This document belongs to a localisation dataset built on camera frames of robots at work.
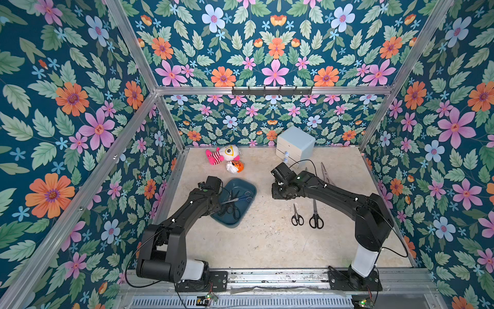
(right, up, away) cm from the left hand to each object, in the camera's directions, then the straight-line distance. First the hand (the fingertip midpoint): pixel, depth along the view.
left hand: (212, 207), depth 89 cm
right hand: (+29, +7, -2) cm, 30 cm away
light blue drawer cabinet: (+41, +30, +12) cm, 52 cm away
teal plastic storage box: (+9, +8, +10) cm, 16 cm away
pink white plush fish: (+4, +27, +19) cm, 33 cm away
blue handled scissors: (+16, +4, +7) cm, 18 cm away
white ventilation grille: (+17, -31, -19) cm, 40 cm away
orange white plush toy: (+8, +19, +15) cm, 26 cm away
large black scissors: (+49, -6, +1) cm, 50 cm away
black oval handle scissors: (+8, -2, +5) cm, 9 cm away
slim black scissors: (+40, -5, +1) cm, 40 cm away
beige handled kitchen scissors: (+60, +14, +18) cm, 64 cm away
